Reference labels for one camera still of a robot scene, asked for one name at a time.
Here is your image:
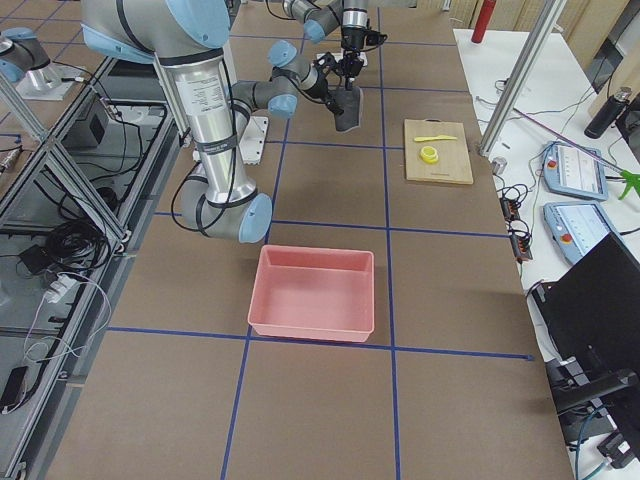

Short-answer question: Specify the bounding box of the teach pendant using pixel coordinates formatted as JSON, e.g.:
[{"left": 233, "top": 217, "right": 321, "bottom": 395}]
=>
[
  {"left": 542, "top": 201, "right": 615, "bottom": 265},
  {"left": 543, "top": 142, "right": 608, "bottom": 201}
]

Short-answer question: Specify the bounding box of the black water bottle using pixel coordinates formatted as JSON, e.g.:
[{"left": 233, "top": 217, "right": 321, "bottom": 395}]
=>
[{"left": 584, "top": 86, "right": 632, "bottom": 139}]

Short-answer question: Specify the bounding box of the aluminium frame post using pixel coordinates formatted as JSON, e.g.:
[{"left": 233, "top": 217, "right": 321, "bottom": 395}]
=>
[{"left": 478, "top": 0, "right": 567, "bottom": 157}]

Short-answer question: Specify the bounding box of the black monitor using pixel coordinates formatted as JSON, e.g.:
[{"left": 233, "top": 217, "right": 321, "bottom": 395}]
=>
[{"left": 533, "top": 234, "right": 639, "bottom": 436}]

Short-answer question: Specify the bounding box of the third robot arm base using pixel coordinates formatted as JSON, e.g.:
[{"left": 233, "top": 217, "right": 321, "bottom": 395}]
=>
[{"left": 1, "top": 27, "right": 71, "bottom": 101}]

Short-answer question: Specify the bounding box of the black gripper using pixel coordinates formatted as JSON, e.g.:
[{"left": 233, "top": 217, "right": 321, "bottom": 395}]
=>
[
  {"left": 317, "top": 52, "right": 344, "bottom": 115},
  {"left": 340, "top": 24, "right": 387, "bottom": 80}
]

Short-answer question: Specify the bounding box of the bamboo cutting board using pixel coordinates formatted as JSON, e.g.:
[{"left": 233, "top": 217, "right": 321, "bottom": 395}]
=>
[{"left": 404, "top": 119, "right": 474, "bottom": 185}]

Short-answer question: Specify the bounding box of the power strip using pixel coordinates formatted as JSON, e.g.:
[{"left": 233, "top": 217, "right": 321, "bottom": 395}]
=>
[{"left": 500, "top": 197, "right": 533, "bottom": 264}]

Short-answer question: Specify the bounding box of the grey wiping cloth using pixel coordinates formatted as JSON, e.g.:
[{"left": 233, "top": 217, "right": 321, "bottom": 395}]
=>
[{"left": 334, "top": 86, "right": 363, "bottom": 133}]

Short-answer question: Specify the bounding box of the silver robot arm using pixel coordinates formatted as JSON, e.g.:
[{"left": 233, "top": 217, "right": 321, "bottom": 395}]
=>
[
  {"left": 81, "top": 1, "right": 360, "bottom": 243},
  {"left": 282, "top": 0, "right": 388, "bottom": 90}
]

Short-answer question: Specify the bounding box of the white rectangular tray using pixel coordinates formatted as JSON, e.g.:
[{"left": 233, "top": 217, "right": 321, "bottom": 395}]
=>
[{"left": 340, "top": 51, "right": 368, "bottom": 69}]

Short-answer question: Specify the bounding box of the pink plastic bin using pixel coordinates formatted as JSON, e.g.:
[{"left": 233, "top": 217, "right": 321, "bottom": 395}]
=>
[{"left": 248, "top": 245, "right": 375, "bottom": 343}]

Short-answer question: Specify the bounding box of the lower teach pendant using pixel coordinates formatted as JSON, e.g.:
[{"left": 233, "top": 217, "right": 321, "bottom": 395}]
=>
[{"left": 542, "top": 201, "right": 615, "bottom": 265}]

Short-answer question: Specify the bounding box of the yellow plastic knife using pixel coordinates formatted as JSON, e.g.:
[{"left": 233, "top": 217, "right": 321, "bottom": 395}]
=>
[{"left": 413, "top": 135, "right": 458, "bottom": 143}]

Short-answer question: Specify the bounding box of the red bottle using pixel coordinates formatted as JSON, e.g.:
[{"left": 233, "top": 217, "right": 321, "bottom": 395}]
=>
[{"left": 471, "top": 0, "right": 497, "bottom": 44}]

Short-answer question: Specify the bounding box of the black cable bundle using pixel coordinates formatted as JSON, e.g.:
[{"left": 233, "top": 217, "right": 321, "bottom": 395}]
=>
[{"left": 44, "top": 221, "right": 112, "bottom": 274}]

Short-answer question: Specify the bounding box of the upper teach pendant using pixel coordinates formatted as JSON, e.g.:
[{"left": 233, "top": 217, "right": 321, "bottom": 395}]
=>
[{"left": 543, "top": 142, "right": 608, "bottom": 201}]

